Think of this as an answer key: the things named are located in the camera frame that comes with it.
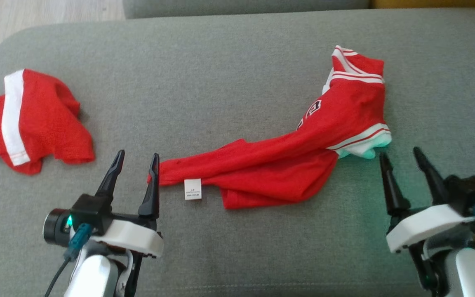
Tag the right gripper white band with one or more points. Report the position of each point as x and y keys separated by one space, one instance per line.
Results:
x=423 y=227

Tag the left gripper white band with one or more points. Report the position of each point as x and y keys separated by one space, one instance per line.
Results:
x=134 y=237

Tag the red shorts with white stripe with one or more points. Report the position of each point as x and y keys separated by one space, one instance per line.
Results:
x=43 y=123

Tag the red jersey with white trim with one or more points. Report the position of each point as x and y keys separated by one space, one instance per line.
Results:
x=303 y=161

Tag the large grey sofa seat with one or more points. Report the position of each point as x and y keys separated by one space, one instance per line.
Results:
x=237 y=82

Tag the large yellow sofa back cushion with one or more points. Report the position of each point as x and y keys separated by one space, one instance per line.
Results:
x=435 y=3

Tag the neighbouring grey sofa seat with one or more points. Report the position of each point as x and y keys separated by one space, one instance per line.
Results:
x=241 y=7

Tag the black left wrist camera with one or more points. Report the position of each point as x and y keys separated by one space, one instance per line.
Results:
x=89 y=210

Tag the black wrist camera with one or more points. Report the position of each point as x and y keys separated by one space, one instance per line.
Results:
x=468 y=190
x=89 y=210

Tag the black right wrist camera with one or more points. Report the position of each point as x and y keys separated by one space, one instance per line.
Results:
x=468 y=190

